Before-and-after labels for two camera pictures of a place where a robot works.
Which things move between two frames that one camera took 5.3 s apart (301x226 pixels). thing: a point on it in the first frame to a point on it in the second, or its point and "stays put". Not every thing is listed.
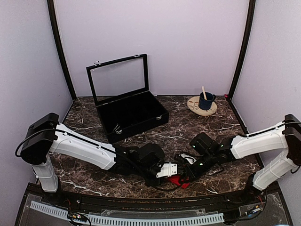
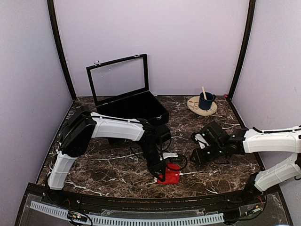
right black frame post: x=250 y=12 stays put
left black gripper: x=150 y=182 to x=154 y=168
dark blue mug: x=206 y=104 stays put
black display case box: x=121 y=93 stays put
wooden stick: x=204 y=93 stays put
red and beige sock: x=176 y=180 to x=172 y=174
